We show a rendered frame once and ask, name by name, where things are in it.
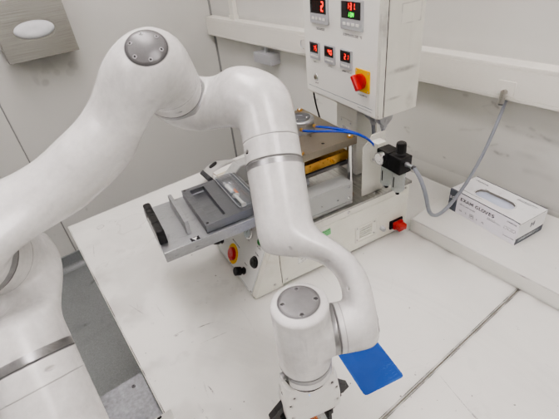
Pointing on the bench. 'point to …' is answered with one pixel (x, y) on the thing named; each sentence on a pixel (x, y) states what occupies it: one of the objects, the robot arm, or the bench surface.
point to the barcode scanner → (214, 168)
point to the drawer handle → (155, 224)
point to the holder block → (214, 205)
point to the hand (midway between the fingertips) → (311, 416)
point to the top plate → (321, 135)
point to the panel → (244, 246)
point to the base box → (369, 229)
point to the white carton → (498, 210)
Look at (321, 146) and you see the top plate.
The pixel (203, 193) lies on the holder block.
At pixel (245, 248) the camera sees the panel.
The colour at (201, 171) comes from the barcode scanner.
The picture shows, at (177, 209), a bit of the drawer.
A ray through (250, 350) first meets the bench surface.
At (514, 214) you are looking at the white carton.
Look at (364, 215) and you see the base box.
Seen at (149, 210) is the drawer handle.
